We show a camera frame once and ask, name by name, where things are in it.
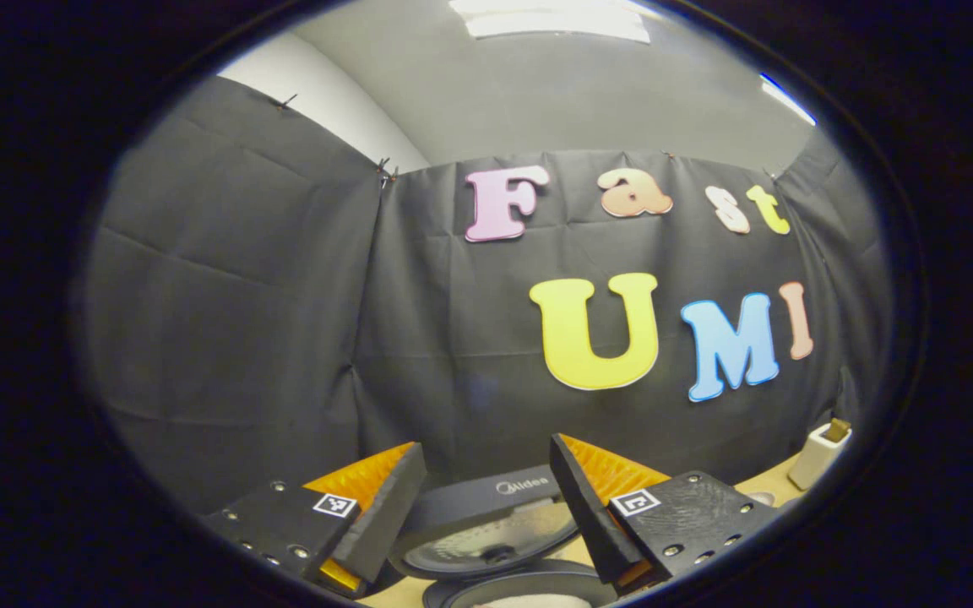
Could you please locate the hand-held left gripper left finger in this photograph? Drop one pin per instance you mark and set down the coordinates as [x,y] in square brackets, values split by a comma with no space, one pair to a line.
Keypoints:
[389,515]

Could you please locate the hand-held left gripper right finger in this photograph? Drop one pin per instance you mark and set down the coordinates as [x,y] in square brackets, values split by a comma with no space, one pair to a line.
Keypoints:
[584,515]

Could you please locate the silver black rice cooker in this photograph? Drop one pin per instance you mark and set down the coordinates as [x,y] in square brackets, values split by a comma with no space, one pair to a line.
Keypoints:
[486,540]

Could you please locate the black backdrop cloth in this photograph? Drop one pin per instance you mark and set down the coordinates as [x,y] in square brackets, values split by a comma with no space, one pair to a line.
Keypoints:
[241,338]

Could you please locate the white toaster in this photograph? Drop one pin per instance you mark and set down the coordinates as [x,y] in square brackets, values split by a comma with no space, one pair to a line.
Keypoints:
[812,464]

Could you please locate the brown bread slice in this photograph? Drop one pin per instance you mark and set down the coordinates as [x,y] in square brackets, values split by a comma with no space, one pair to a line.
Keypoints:
[838,429]

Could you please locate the small ceiling light panel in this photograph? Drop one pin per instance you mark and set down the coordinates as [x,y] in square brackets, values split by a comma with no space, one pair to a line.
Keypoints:
[786,100]

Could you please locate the long ceiling light panel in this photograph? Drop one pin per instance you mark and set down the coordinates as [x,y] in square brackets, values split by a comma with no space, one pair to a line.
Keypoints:
[554,18]

